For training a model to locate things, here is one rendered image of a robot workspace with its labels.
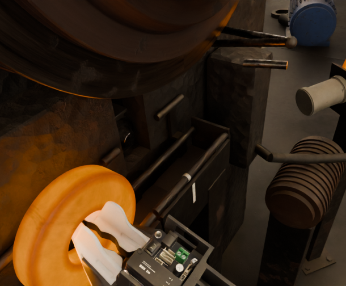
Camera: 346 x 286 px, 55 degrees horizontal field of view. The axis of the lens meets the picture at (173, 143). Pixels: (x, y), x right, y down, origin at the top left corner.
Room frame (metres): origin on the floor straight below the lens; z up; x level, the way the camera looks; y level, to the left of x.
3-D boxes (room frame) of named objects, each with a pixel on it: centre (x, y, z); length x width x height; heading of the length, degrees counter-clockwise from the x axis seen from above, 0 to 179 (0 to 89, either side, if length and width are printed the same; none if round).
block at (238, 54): (0.55, -0.13, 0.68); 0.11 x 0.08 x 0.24; 52
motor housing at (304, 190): (0.53, -0.31, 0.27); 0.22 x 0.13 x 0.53; 142
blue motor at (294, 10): (2.38, -1.07, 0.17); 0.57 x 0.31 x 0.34; 162
